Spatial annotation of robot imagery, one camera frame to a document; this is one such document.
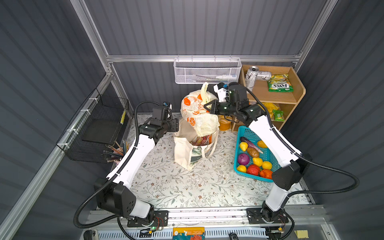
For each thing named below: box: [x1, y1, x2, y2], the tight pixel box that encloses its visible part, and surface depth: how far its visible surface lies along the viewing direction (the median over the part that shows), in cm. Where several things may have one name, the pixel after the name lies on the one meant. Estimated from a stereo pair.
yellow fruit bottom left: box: [236, 164, 247, 173], surface depth 87 cm
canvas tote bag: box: [173, 118, 219, 172], surface depth 83 cm
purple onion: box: [237, 153, 250, 166], surface depth 91 cm
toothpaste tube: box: [215, 74, 238, 81], surface depth 92 cm
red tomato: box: [246, 164, 260, 176], surface depth 84 cm
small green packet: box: [272, 109, 285, 122], surface depth 96 cm
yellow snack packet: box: [262, 102, 280, 118], surface depth 99 cm
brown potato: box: [247, 147, 260, 158], surface depth 93 cm
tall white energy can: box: [245, 66, 259, 92], surface depth 80 cm
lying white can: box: [256, 71, 272, 81], surface depth 93 cm
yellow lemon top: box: [253, 157, 263, 167], surface depth 90 cm
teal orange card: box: [172, 227, 206, 240], surface depth 71 cm
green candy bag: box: [267, 74, 294, 93], surface depth 91 cm
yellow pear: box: [239, 141, 249, 152], surface depth 98 cm
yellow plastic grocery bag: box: [180, 82, 220, 137], surface depth 71 cm
